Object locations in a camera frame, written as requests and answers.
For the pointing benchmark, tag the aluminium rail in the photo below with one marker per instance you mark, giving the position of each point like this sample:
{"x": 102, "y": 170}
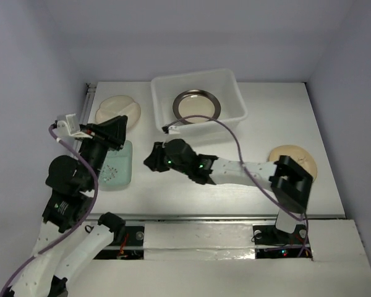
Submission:
{"x": 139, "y": 217}
{"x": 87, "y": 103}

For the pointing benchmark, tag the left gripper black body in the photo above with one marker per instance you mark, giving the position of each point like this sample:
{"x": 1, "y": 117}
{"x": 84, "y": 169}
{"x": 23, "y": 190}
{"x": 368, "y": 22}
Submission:
{"x": 96, "y": 148}

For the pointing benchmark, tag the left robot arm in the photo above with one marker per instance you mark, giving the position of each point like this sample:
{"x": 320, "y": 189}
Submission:
{"x": 73, "y": 180}

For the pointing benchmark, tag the cream divided plate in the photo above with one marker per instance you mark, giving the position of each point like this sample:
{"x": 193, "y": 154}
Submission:
{"x": 120, "y": 105}

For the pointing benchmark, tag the brown rimmed cream plate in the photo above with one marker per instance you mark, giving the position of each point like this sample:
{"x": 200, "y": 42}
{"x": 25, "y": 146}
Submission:
{"x": 196, "y": 106}

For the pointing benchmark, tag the white foam block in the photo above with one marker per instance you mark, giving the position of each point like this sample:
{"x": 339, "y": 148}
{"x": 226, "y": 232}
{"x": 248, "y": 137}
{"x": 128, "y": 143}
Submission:
{"x": 198, "y": 241}

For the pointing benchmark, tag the aluminium rail left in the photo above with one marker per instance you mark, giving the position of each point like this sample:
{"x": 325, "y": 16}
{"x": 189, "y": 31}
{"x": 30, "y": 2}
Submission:
{"x": 87, "y": 103}

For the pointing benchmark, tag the light green rectangular plate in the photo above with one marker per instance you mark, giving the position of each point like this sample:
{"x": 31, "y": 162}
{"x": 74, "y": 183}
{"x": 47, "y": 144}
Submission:
{"x": 116, "y": 172}

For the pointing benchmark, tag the white plastic bin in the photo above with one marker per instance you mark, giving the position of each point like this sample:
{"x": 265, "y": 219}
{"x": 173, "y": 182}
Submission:
{"x": 220, "y": 82}

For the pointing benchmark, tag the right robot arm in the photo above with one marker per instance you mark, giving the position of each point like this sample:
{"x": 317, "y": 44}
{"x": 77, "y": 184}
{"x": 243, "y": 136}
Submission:
{"x": 284, "y": 181}

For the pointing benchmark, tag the beige plate with bird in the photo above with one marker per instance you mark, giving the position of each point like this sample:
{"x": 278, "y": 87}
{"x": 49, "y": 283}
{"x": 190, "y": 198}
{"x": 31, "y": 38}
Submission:
{"x": 299, "y": 155}

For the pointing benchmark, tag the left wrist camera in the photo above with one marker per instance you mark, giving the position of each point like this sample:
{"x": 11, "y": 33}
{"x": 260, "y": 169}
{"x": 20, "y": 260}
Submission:
{"x": 68, "y": 126}

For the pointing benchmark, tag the aluminium rail front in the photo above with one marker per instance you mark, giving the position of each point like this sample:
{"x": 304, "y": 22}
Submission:
{"x": 139, "y": 217}

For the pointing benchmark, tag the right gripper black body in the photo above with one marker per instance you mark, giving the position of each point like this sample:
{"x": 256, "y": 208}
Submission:
{"x": 180, "y": 167}

